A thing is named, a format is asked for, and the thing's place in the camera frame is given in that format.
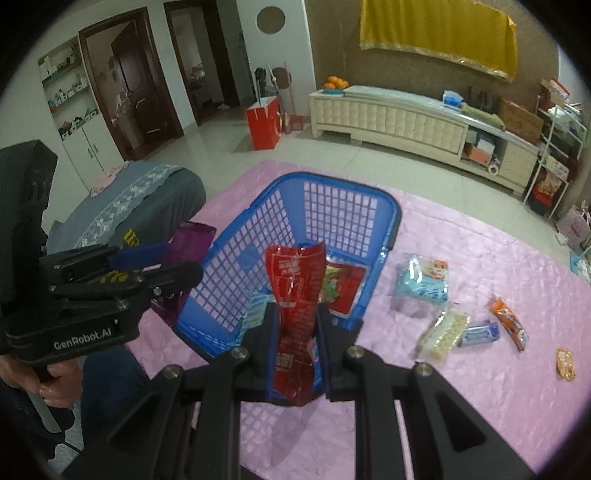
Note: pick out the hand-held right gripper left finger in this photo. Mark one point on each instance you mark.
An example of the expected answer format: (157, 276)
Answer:
(272, 332)

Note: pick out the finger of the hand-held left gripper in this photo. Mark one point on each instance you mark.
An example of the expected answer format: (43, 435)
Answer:
(157, 279)
(138, 256)

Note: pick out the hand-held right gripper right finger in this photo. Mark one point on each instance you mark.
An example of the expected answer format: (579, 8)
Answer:
(330, 350)

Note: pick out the plain light blue snack packet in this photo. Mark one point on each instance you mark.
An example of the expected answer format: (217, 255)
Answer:
(251, 318)

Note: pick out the purple snack packet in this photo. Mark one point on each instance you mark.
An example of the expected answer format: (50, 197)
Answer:
(189, 240)

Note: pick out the red picture snack packet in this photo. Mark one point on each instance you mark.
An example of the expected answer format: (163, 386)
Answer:
(351, 290)

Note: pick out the green label cracker packet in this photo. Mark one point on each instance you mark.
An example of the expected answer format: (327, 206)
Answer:
(330, 282)

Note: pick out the long white snack packet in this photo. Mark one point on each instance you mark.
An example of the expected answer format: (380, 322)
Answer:
(443, 334)

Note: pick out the light blue red-topped snack packet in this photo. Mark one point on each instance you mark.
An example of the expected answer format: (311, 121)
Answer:
(422, 279)

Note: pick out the blue plastic basket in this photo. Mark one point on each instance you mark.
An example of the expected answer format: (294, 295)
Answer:
(332, 198)

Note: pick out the small blue snack packet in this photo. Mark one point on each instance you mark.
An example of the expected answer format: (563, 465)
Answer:
(480, 333)

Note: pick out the long orange snack packet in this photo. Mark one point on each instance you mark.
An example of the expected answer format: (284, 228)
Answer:
(508, 323)

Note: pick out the small orange snack packet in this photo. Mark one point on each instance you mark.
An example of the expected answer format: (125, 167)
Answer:
(565, 364)

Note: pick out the person's left hand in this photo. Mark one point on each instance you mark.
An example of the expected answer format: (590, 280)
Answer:
(60, 392)

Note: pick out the grey lace chair cover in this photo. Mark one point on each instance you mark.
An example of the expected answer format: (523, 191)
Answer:
(120, 198)

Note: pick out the dark garment with yellow print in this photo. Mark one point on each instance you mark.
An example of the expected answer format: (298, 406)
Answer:
(184, 198)

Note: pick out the small pink cloth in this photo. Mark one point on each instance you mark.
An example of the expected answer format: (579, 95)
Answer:
(107, 179)

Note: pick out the pink tablecloth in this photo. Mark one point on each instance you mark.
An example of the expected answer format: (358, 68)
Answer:
(461, 406)

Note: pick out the dark wooden door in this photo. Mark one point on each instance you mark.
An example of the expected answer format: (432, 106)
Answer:
(134, 87)

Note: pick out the red paper bag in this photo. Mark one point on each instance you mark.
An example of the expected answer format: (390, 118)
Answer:
(263, 122)

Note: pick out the broom and dustpan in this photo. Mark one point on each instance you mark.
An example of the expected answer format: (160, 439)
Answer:
(281, 92)

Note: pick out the cream TV cabinet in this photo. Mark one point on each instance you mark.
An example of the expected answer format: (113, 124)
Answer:
(392, 120)

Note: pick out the pile of oranges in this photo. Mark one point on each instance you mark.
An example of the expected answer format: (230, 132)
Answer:
(335, 84)

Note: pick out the pink shopping bag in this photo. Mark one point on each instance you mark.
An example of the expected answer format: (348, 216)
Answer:
(575, 226)

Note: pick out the folded green cloth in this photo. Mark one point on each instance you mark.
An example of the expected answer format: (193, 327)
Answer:
(482, 116)

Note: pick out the blue tissue box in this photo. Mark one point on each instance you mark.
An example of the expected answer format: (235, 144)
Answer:
(452, 99)

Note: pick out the black router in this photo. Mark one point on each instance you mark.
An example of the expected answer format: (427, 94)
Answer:
(480, 98)

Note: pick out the white shelf rack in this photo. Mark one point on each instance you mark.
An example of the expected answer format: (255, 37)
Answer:
(554, 152)

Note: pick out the brown cardboard box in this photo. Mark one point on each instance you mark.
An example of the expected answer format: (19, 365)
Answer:
(521, 121)

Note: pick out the yellow cloth with gold trim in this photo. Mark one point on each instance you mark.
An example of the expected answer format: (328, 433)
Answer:
(438, 32)

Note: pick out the red and white box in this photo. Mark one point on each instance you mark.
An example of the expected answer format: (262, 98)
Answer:
(556, 90)

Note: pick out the white wall cabinet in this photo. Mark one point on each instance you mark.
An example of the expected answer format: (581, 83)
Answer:
(69, 106)

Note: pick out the dark wooden door frame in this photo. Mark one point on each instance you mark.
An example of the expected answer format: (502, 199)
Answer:
(231, 55)

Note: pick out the plain round wall disc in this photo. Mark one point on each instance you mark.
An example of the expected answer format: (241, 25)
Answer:
(270, 18)

